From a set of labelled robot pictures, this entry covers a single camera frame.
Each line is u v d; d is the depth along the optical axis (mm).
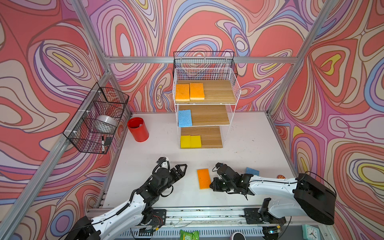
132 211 529
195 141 986
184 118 822
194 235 685
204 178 848
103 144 719
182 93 691
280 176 867
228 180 654
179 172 722
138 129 954
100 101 738
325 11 708
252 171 876
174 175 720
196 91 707
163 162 708
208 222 730
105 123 701
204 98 689
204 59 880
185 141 979
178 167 734
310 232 677
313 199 425
